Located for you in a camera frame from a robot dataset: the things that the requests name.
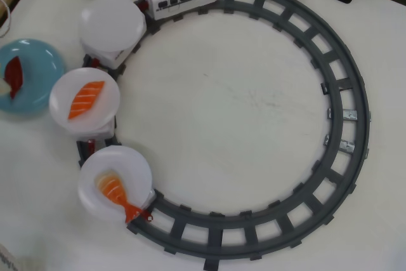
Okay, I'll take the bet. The red tuna sushi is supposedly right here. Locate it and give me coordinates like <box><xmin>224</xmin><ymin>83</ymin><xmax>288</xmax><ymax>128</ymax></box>
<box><xmin>0</xmin><ymin>56</ymin><xmax>25</xmax><ymax>99</ymax></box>

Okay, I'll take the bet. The orange shrimp sushi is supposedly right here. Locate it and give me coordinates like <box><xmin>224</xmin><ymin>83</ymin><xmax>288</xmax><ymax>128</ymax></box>
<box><xmin>94</xmin><ymin>169</ymin><xmax>148</xmax><ymax>223</ymax></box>

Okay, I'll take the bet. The orange salmon sushi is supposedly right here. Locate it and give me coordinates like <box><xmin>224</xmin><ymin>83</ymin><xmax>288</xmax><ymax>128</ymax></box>
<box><xmin>68</xmin><ymin>80</ymin><xmax>105</xmax><ymax>120</ymax></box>

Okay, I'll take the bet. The blue dish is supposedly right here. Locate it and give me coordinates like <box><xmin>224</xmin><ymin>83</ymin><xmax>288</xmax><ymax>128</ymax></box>
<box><xmin>0</xmin><ymin>38</ymin><xmax>67</xmax><ymax>115</ymax></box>

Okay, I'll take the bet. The white round plate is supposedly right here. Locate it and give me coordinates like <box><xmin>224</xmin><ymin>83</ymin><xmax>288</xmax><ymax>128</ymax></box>
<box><xmin>49</xmin><ymin>67</ymin><xmax>121</xmax><ymax>134</ymax></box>
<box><xmin>77</xmin><ymin>145</ymin><xmax>152</xmax><ymax>221</ymax></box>
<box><xmin>78</xmin><ymin>0</ymin><xmax>145</xmax><ymax>53</ymax></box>

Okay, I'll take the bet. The grey circular toy train track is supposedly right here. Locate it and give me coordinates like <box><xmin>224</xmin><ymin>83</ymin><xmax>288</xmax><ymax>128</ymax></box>
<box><xmin>75</xmin><ymin>0</ymin><xmax>372</xmax><ymax>270</ymax></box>

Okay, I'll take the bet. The red and white wire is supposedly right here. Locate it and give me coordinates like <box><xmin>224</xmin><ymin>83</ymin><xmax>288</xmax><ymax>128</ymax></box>
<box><xmin>0</xmin><ymin>0</ymin><xmax>13</xmax><ymax>37</ymax></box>

